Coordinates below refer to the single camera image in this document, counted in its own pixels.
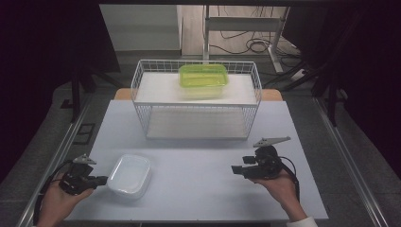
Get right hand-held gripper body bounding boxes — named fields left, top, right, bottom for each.
left=248, top=135, right=292, bottom=181

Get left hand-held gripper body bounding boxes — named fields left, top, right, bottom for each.
left=58, top=153, right=99, bottom=196

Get white plastic container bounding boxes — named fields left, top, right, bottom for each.
left=106, top=153, right=152, bottom=201

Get white wire shelf rack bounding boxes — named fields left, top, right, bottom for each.
left=130, top=59, right=263, bottom=141

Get green plastic container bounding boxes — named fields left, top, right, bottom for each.
left=178, top=62, right=230, bottom=99

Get person's left hand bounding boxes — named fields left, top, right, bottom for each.
left=37, top=181, right=96, bottom=227

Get person's right hand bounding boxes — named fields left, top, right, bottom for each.
left=248, top=169, right=308, bottom=222

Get black metal stand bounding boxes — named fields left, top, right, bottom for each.
left=263, top=9, right=370, bottom=128
left=59, top=61, right=123, bottom=124

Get wooden table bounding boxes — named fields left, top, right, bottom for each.
left=113, top=87, right=284, bottom=102

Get white power strip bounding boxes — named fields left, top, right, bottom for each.
left=290, top=68, right=309, bottom=82

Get white cabinet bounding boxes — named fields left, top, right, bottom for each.
left=98, top=4, right=184, bottom=52

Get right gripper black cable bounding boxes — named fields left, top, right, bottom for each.
left=277, top=156, right=301, bottom=203

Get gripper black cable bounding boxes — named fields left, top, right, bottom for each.
left=32, top=159, right=76, bottom=227
left=277, top=156, right=301, bottom=203

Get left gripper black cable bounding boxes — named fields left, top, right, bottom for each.
left=32, top=159, right=76, bottom=227

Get metal floor rail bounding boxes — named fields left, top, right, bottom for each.
left=312, top=96, right=392, bottom=227
left=16, top=94, right=93, bottom=227

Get black floor cables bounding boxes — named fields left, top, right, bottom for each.
left=209, top=5, right=302, bottom=69

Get white metal desk frame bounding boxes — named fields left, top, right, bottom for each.
left=202, top=5, right=291, bottom=74

